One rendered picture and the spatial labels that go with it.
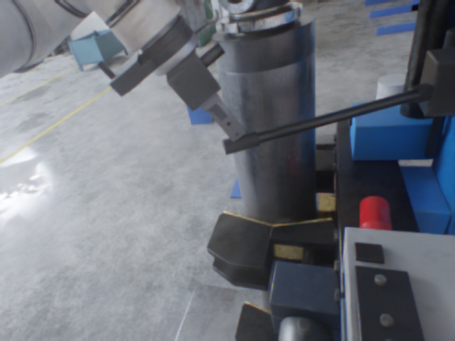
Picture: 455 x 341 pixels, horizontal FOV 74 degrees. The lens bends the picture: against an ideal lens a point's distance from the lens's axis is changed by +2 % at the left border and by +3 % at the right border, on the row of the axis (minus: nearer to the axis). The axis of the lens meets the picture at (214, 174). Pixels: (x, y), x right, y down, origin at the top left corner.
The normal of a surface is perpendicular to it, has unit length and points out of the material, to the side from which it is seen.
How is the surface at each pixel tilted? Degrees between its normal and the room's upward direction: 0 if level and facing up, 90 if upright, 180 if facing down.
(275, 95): 90
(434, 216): 90
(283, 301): 0
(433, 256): 0
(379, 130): 90
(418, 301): 0
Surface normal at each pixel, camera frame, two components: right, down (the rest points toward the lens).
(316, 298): -0.20, -0.80
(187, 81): 0.18, 0.53
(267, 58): -0.07, 0.58
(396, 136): -0.29, 0.59
